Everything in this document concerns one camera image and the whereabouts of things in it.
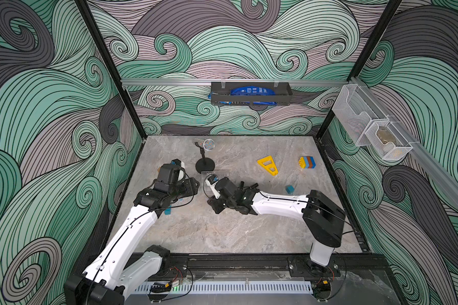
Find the multicolour block stack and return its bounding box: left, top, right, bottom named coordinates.
left=298, top=156, right=316, bottom=169

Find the clear acrylic lipstick organizer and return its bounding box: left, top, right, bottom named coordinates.
left=201, top=170, right=230, bottom=181

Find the aluminium rail back wall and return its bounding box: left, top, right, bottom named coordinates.
left=121, top=78, right=348, bottom=88

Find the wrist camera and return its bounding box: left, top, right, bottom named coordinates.
left=171, top=159, right=186, bottom=181
left=205, top=174, right=220, bottom=198

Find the aluminium rail right wall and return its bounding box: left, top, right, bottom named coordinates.
left=349, top=77, right=458, bottom=209

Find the blue item in tray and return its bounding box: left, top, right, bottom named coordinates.
left=230, top=86, right=275, bottom=96

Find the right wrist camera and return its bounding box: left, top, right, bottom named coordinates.
left=205, top=174, right=220, bottom=198

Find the white slotted cable duct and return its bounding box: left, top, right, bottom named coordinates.
left=131, top=280, right=314, bottom=295

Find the black wall tray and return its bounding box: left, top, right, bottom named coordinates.
left=208, top=81, right=293, bottom=106

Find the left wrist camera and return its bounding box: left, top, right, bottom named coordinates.
left=171, top=159, right=186, bottom=181

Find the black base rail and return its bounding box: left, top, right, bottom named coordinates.
left=150, top=254, right=392, bottom=282

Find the yellow triangle toy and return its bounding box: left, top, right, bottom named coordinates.
left=257, top=156, right=279, bottom=177

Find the clear wall bin large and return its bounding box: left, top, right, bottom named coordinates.
left=332, top=84, right=380, bottom=147

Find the aluminium rail wall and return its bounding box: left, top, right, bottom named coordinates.
left=121, top=78, right=348, bottom=88
left=349, top=77, right=458, bottom=209

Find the teal small cube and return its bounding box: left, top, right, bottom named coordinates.
left=285, top=185, right=295, bottom=194

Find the clear wall bin small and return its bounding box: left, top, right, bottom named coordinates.
left=365, top=119, right=413, bottom=161

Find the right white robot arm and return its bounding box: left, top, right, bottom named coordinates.
left=204, top=174, right=346, bottom=267

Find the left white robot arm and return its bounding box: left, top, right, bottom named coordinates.
left=64, top=159, right=200, bottom=304

